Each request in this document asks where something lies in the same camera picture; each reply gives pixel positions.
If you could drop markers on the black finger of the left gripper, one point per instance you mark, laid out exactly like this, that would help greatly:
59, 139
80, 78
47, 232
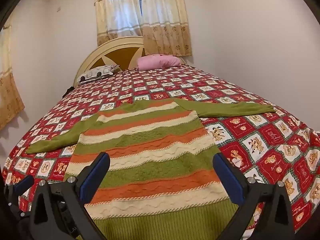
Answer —
25, 184

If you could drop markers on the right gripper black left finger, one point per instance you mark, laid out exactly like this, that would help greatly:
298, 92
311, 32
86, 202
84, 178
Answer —
58, 210

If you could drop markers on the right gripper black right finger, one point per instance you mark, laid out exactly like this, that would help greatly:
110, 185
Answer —
275, 221

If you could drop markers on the green orange cream striped sweater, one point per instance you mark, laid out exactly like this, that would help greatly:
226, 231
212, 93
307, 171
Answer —
161, 183

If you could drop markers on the red teddy bear patchwork bedspread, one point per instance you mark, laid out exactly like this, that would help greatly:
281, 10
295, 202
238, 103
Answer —
269, 147

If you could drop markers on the beige side window curtain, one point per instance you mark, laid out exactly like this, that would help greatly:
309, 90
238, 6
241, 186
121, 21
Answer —
11, 102

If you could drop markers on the white car print pillow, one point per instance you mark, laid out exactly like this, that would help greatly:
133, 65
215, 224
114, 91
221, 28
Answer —
98, 73

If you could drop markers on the cream and brown headboard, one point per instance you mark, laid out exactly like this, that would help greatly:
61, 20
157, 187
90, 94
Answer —
123, 51

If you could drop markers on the pink pillow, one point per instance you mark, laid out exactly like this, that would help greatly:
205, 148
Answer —
157, 61

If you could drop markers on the beige floral window curtain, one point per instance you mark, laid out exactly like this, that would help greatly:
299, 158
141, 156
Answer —
163, 24

